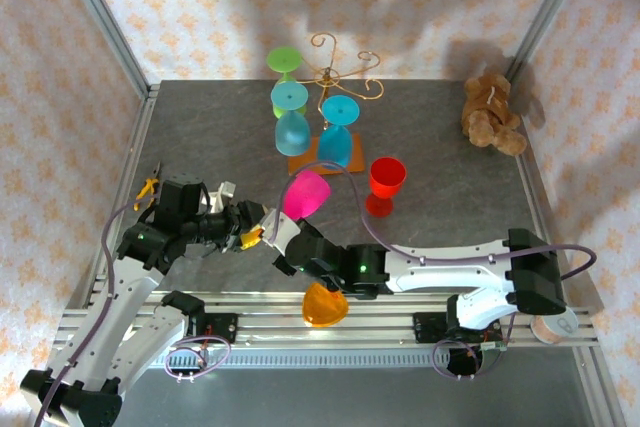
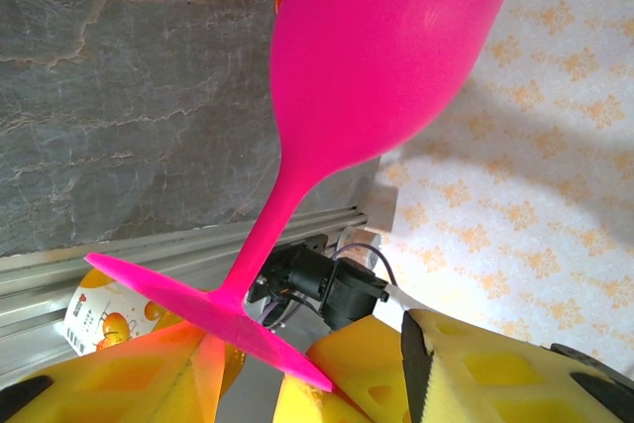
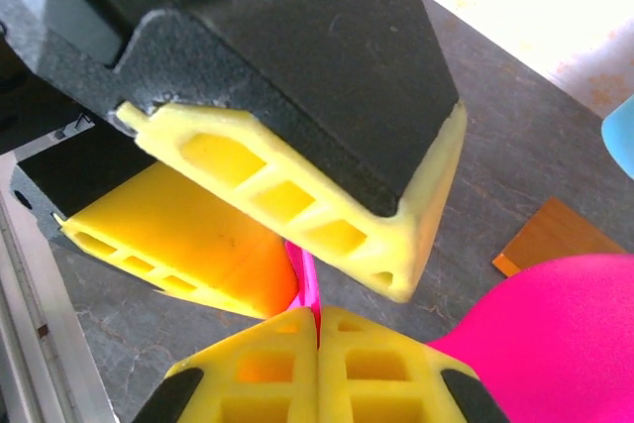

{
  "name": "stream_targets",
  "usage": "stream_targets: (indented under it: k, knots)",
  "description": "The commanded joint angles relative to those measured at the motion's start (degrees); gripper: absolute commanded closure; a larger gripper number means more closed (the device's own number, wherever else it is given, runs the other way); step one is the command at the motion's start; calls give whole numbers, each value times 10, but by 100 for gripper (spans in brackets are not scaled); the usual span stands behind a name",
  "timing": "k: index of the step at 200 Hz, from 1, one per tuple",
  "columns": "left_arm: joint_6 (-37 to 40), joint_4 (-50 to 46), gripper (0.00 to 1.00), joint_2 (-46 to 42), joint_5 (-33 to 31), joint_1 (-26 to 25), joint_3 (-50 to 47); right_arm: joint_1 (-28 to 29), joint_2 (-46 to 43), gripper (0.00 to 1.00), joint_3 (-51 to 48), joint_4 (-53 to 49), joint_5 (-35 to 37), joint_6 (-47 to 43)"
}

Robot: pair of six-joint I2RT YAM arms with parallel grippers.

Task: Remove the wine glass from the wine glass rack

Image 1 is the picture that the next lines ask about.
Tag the pink wine glass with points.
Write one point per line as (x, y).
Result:
(306, 194)

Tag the pale blue wine glass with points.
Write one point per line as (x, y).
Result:
(291, 134)

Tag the red wine glass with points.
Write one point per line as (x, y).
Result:
(386, 182)

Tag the deep cyan wine glass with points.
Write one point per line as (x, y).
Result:
(334, 147)

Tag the green wine glass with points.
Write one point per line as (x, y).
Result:
(284, 60)

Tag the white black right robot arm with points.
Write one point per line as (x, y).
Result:
(450, 267)

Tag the perforated metal strip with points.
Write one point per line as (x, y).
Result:
(325, 359)

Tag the small green circuit board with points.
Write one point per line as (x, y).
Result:
(492, 345)

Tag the brown teddy bear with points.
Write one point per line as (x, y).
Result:
(492, 112)

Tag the aluminium table side rail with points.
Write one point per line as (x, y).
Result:
(544, 197)
(132, 157)

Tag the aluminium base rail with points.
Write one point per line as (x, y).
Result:
(380, 319)

